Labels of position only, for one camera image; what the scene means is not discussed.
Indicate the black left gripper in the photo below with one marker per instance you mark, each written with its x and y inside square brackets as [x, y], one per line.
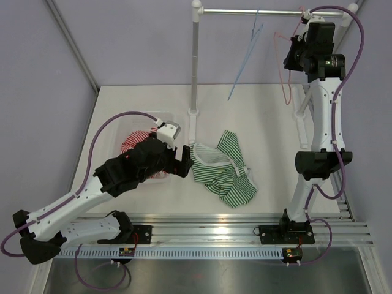
[176, 166]

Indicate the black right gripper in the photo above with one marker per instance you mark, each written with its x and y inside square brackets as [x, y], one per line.
[288, 63]

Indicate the green striped tank top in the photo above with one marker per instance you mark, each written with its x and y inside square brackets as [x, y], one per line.
[222, 170]

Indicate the blue wire hanger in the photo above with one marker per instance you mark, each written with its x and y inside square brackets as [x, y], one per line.
[255, 33]

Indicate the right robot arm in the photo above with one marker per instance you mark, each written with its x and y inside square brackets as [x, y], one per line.
[311, 52]

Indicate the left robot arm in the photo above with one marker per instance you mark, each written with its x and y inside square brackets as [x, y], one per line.
[45, 233]

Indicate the clear plastic basket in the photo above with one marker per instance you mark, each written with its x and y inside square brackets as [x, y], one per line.
[124, 126]

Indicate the metal clothes rack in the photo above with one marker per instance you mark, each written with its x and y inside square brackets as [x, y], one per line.
[198, 10]

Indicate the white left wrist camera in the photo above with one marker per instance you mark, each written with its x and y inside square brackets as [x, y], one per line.
[167, 132]

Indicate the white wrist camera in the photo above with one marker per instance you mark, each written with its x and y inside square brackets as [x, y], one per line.
[306, 19]
[167, 132]

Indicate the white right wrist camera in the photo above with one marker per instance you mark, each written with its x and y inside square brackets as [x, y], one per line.
[306, 19]

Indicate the aluminium mounting rail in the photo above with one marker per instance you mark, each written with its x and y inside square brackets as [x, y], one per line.
[183, 211]

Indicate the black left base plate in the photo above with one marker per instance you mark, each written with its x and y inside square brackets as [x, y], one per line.
[140, 234]

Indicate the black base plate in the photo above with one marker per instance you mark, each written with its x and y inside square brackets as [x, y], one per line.
[140, 234]
[269, 234]

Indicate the white slotted cable duct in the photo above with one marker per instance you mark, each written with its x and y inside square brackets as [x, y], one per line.
[175, 253]

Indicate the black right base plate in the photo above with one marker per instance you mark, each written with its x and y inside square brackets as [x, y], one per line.
[269, 234]

